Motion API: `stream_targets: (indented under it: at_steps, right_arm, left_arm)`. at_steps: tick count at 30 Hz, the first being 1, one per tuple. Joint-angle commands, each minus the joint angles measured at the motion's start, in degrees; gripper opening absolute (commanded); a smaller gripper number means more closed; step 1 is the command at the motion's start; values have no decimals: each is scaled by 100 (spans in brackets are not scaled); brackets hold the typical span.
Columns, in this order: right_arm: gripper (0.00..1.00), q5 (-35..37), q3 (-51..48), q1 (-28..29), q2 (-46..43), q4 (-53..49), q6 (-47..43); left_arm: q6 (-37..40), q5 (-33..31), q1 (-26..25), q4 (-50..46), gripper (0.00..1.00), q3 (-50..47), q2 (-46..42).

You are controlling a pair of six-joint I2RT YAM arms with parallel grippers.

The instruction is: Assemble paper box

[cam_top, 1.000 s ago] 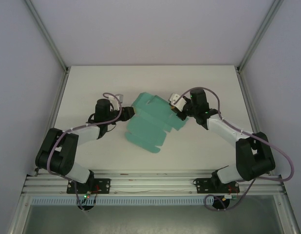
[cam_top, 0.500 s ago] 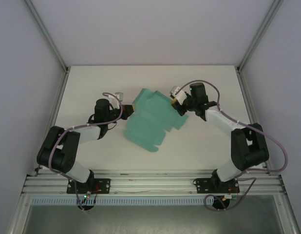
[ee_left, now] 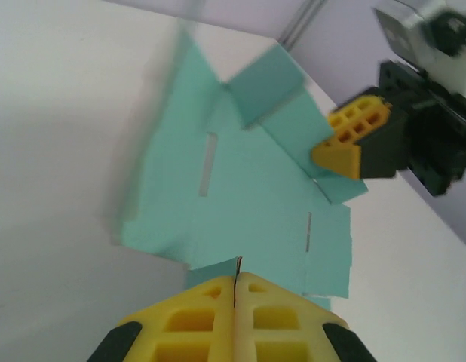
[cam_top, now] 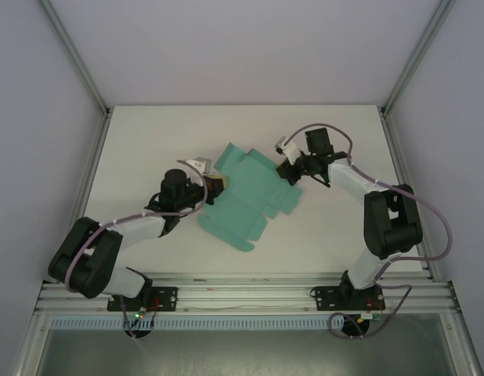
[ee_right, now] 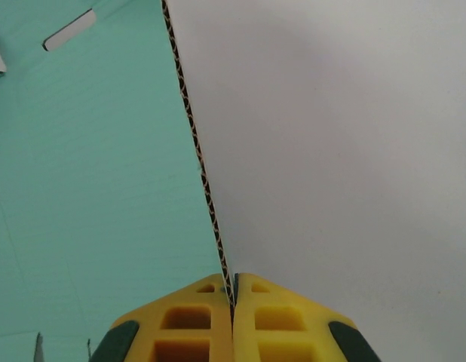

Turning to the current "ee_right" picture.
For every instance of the teal corrugated cardboard box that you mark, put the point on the teal corrugated cardboard box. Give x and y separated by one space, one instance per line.
89 169

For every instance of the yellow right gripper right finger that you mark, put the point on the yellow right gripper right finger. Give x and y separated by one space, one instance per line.
278 328

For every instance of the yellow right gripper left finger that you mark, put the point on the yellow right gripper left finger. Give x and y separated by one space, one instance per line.
187 328

